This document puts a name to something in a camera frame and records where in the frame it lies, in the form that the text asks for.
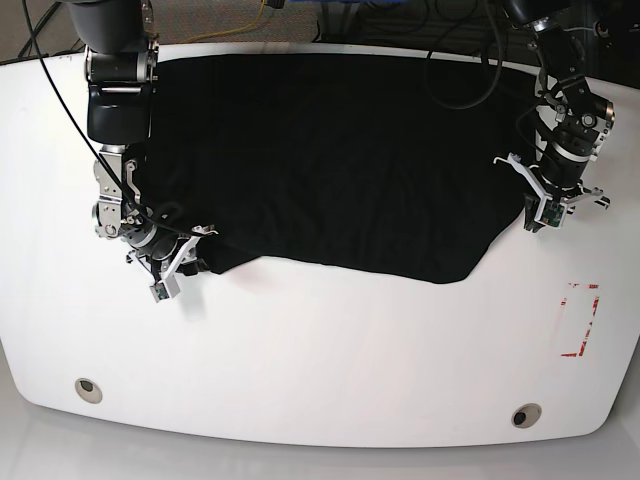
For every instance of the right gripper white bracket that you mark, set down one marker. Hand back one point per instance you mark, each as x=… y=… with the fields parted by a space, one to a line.
x=163 y=254

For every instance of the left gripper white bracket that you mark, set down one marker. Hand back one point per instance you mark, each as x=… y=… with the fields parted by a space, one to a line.
x=544 y=190

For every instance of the black t-shirt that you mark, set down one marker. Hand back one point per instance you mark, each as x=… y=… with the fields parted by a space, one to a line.
x=338 y=159

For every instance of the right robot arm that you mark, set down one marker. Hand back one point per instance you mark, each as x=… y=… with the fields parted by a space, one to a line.
x=121 y=54

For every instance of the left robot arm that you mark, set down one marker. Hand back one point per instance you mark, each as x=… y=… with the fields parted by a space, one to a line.
x=569 y=118

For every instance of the red tape rectangle marking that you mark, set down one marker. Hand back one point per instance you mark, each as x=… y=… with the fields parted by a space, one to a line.
x=578 y=312

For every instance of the left table grommet hole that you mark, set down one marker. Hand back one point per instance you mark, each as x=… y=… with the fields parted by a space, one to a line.
x=88 y=391

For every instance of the table grommet hole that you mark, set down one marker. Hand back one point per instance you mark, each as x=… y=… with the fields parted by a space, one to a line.
x=88 y=391
x=526 y=416

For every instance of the right table grommet hole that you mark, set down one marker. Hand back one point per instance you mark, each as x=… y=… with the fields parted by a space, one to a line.
x=526 y=416

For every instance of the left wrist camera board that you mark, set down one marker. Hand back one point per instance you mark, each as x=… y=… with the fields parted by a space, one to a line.
x=553 y=214

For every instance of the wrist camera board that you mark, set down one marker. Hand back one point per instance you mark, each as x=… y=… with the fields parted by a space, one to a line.
x=164 y=291
x=553 y=214

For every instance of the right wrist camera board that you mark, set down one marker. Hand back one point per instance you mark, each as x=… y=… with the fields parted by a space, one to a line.
x=164 y=291

